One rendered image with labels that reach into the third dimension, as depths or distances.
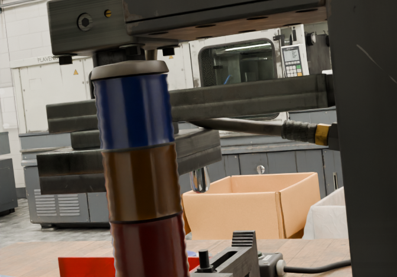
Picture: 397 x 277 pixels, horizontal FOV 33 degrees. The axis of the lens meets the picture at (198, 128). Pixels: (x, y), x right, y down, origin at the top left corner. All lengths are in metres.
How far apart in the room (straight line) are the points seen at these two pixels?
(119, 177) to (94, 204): 5.97
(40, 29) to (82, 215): 3.43
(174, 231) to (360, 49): 0.22
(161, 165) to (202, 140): 0.34
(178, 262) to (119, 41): 0.29
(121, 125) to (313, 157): 4.95
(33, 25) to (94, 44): 8.58
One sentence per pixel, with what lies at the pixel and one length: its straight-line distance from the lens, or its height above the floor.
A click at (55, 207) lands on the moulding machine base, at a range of 6.58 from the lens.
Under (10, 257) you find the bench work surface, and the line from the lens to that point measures 1.37.
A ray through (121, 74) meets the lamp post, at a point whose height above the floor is 1.19.
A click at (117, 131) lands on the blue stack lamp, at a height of 1.16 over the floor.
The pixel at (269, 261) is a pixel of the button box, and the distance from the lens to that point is 0.97.
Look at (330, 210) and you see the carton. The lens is 2.87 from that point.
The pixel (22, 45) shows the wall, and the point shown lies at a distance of 9.30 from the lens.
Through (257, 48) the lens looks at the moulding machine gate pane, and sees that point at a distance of 5.35.
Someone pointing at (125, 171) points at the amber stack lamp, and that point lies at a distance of 0.32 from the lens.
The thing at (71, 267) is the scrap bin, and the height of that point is 0.94.
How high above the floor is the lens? 1.18
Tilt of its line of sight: 3 degrees down
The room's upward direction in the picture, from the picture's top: 6 degrees counter-clockwise
